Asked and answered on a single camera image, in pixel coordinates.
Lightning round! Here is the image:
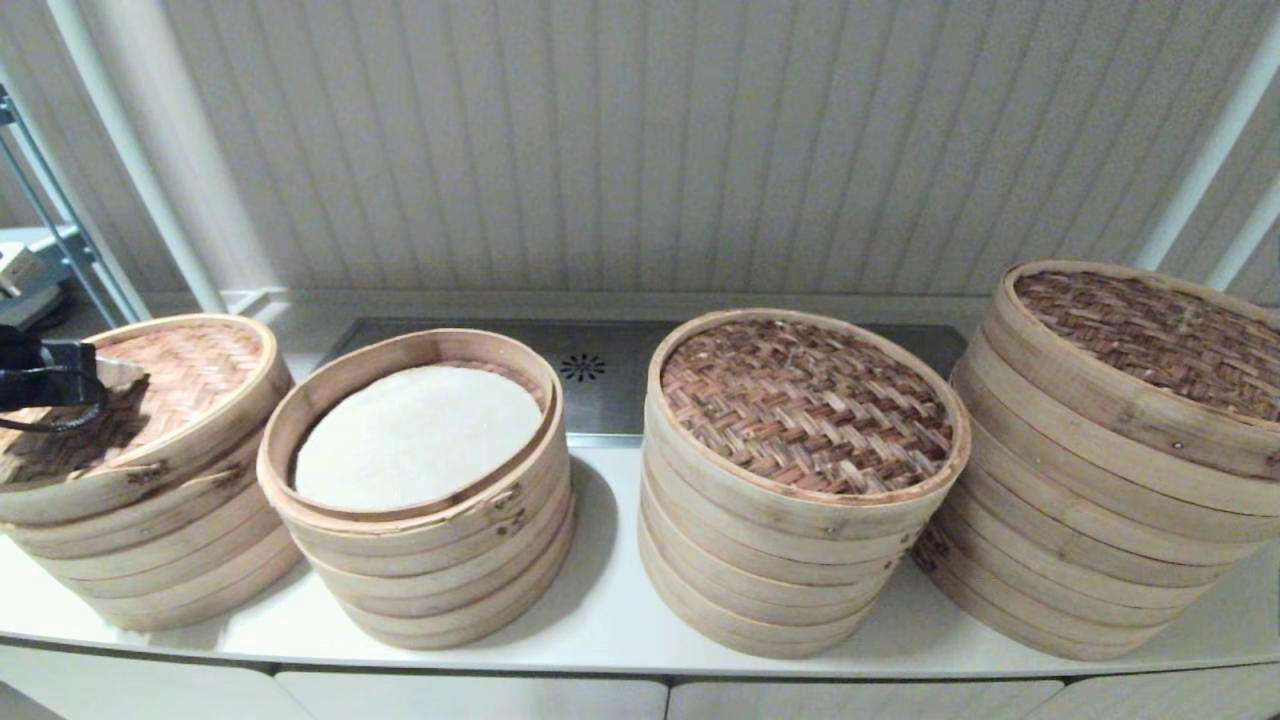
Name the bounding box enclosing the light woven bamboo steamer lid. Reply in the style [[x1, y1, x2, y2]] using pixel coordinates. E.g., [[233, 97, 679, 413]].
[[0, 313, 293, 526]]

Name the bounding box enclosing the dark woven bamboo steamer lid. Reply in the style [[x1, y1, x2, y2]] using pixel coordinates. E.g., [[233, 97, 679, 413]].
[[645, 308, 971, 543]]

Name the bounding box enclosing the far left steamer stack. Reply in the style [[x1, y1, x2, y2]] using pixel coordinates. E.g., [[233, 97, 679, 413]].
[[0, 430, 298, 563]]

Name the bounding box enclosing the steamer stack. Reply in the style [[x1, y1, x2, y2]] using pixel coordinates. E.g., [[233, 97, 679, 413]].
[[980, 260, 1280, 483], [0, 430, 298, 563]]

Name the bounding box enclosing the white cloth liner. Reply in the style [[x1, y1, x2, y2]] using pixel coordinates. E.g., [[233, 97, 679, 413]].
[[294, 365, 546, 511]]

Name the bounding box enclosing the far right steamer stack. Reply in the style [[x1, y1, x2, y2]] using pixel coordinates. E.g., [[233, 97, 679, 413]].
[[980, 260, 1280, 483]]

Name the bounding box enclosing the white shelf board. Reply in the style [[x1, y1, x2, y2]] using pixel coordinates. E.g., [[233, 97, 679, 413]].
[[0, 228, 86, 333]]

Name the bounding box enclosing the white stand base bar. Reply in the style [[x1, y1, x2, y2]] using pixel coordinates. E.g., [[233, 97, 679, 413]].
[[215, 290, 293, 331]]

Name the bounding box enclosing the white round pole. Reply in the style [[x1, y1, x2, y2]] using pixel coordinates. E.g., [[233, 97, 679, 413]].
[[1203, 185, 1280, 296], [45, 0, 241, 319], [1128, 10, 1280, 273]]

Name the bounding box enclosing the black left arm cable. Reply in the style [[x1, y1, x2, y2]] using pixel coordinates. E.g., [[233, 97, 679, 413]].
[[0, 395, 109, 434]]

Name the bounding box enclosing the grey metal rack frame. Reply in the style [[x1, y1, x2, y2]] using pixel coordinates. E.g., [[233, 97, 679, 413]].
[[0, 88, 151, 329]]

